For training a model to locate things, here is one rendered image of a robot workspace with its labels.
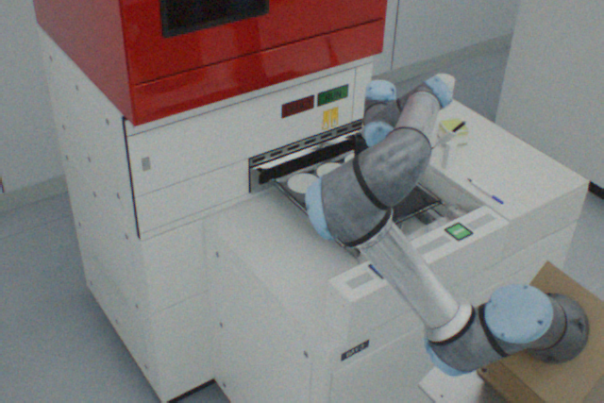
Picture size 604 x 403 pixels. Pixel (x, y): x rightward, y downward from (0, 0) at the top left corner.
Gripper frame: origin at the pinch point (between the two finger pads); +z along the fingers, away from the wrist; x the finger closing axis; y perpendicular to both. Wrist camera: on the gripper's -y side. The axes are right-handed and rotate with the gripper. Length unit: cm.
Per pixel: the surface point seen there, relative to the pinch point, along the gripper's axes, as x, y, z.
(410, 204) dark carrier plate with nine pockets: -9.1, -10.5, 10.0
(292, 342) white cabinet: 32.2, 20.4, 24.8
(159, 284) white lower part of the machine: 6, 63, 36
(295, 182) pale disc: -16.1, 23.5, 10.3
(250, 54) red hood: -15, 36, -34
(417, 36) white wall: -261, -35, 88
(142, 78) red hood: 5, 60, -37
